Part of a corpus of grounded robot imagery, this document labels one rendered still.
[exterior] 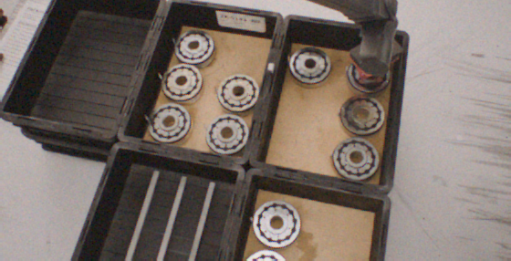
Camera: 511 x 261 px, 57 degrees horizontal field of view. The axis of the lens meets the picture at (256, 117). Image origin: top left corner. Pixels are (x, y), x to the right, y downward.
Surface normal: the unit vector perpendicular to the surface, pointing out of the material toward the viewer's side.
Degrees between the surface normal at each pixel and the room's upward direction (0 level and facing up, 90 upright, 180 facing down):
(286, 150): 0
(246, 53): 0
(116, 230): 0
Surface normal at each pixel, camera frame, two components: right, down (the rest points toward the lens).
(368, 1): 0.70, 0.05
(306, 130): -0.06, -0.42
